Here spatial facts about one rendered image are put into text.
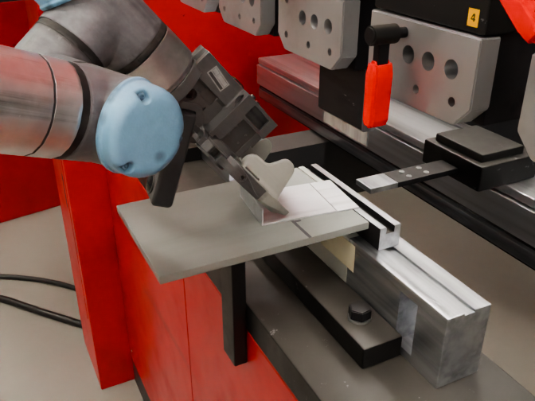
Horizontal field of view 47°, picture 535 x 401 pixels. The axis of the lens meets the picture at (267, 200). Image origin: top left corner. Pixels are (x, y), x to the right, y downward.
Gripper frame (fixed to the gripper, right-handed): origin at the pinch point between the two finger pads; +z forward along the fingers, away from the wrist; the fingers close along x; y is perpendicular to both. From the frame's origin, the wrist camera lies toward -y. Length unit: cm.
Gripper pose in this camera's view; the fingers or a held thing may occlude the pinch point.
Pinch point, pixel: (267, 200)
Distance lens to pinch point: 76.5
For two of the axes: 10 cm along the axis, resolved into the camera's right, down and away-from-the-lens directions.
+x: -3.5, -4.3, 8.3
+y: 7.2, -6.9, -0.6
